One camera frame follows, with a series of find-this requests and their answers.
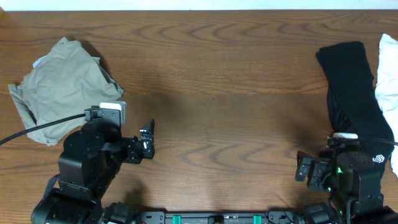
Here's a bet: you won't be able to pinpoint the khaki green shorts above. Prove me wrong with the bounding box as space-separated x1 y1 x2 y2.
1 37 124 146

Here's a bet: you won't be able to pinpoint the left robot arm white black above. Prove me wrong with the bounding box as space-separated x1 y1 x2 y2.
31 119 155 224

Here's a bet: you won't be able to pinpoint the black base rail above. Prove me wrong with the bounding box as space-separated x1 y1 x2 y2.
140 210 305 224

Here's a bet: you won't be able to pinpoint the black garment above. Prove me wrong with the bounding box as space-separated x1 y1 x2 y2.
316 41 394 174

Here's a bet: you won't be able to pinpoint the white garment at right edge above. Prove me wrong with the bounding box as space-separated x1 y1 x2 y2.
374 33 398 178

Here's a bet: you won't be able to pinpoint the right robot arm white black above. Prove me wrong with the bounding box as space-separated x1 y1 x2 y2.
294 151 397 224

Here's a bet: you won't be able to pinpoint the white shirt with black stripes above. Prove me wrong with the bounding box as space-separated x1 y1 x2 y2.
32 58 42 68

